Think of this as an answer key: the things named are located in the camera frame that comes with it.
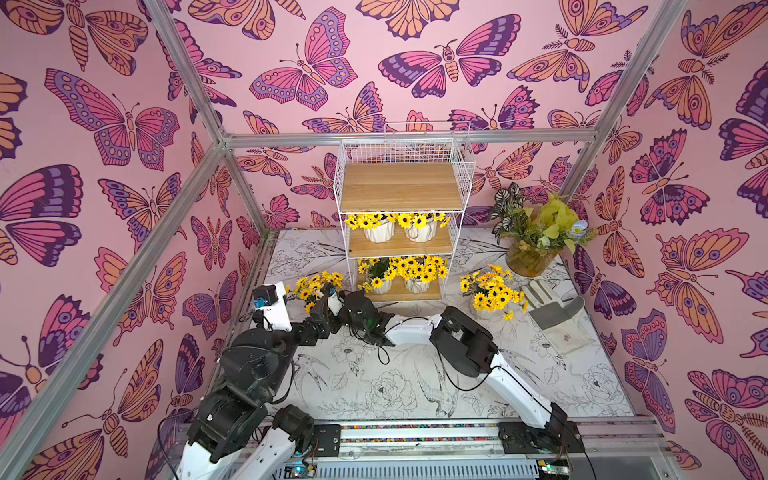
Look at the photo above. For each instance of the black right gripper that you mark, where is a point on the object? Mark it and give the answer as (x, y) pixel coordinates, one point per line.
(346, 309)

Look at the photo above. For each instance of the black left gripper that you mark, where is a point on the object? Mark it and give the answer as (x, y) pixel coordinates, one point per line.
(308, 337)

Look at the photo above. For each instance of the sunflower pot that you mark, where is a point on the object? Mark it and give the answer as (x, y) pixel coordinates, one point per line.
(312, 289)
(376, 275)
(376, 227)
(491, 292)
(422, 227)
(421, 272)

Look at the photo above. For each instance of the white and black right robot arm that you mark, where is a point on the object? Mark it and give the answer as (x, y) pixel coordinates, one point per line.
(460, 343)

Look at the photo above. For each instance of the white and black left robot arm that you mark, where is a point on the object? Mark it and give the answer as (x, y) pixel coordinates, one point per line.
(233, 435)

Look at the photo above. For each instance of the green plant in glass vase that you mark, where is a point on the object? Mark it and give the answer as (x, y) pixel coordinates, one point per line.
(539, 233)

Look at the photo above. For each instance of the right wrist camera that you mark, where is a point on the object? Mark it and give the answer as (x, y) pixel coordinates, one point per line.
(335, 303)

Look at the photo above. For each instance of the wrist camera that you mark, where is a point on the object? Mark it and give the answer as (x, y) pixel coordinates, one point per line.
(269, 307)
(335, 303)

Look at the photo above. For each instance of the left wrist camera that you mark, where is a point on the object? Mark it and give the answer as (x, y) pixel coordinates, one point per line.
(269, 307)

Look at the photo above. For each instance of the white wire wooden shelf rack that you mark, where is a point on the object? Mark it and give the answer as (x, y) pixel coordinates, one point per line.
(393, 176)

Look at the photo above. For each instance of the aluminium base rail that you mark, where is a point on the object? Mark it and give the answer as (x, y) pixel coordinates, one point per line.
(621, 448)

